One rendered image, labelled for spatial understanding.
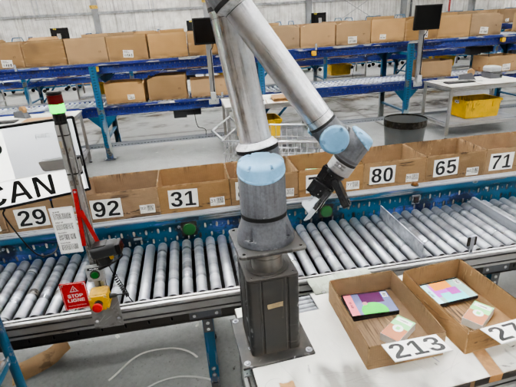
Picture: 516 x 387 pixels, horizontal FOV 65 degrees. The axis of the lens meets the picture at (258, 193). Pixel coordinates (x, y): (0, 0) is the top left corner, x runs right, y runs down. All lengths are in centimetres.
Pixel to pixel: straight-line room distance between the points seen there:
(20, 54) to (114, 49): 130
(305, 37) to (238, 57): 556
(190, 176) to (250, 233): 130
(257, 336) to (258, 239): 38
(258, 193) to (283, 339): 56
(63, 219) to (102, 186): 91
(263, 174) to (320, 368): 70
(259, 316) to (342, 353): 34
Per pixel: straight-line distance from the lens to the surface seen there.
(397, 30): 747
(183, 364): 264
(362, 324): 168
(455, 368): 161
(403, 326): 165
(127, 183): 257
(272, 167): 122
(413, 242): 221
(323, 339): 161
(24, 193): 177
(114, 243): 167
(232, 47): 135
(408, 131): 515
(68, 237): 174
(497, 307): 190
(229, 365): 259
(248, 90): 135
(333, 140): 126
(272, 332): 149
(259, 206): 124
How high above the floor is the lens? 185
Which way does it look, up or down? 23 degrees down
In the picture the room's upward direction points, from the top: 3 degrees counter-clockwise
